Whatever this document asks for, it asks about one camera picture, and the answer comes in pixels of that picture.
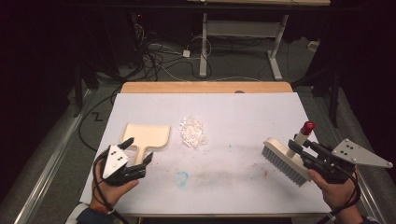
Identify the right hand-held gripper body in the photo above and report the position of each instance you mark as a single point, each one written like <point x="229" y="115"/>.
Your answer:
<point x="333" y="168"/>

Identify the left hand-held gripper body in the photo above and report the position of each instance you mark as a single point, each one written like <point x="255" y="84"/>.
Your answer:
<point x="115" y="161"/>

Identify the cream brush with grey bristles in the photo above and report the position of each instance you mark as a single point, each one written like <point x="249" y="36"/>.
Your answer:
<point x="281" y="158"/>

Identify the cream dustpan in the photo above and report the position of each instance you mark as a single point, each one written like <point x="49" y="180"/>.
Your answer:
<point x="149" y="137"/>

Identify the pile of white paper scraps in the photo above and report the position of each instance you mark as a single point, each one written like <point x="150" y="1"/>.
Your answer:
<point x="193" y="132"/>

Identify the person's right hand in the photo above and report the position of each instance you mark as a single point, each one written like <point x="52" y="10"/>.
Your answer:
<point x="339" y="194"/>

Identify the person's left hand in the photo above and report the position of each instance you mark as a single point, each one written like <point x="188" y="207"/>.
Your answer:
<point x="109" y="193"/>

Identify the white table cover sheet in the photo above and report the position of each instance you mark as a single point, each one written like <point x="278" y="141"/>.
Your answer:
<point x="224" y="124"/>

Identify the white power adapter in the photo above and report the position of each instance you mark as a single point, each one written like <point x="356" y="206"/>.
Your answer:
<point x="186" y="53"/>

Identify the white metal desk frame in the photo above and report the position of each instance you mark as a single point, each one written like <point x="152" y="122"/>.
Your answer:
<point x="204" y="46"/>

